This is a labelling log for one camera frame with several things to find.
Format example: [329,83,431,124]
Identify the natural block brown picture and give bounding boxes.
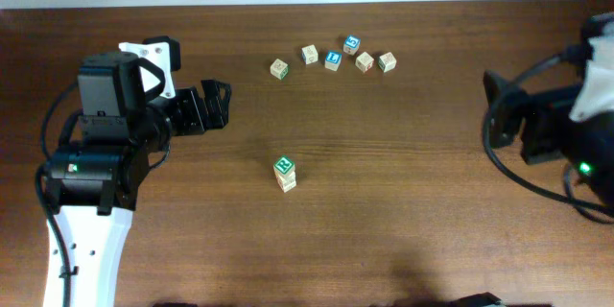
[273,155,295,179]

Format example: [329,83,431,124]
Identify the yellow wooden block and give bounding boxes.
[277,178,296,193]

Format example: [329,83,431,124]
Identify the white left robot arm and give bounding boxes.
[35,35,231,306]

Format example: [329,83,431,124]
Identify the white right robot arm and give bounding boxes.
[481,12,613,224]

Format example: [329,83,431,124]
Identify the natural block green print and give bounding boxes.
[270,59,289,80]

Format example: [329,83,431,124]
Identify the natural block grey print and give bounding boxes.
[301,44,319,65]

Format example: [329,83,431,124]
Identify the blue letter H block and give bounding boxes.
[324,51,342,71]

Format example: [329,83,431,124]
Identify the blue number five block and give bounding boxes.
[342,35,361,56]

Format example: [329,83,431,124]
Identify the natural block red print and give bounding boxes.
[355,52,374,73]

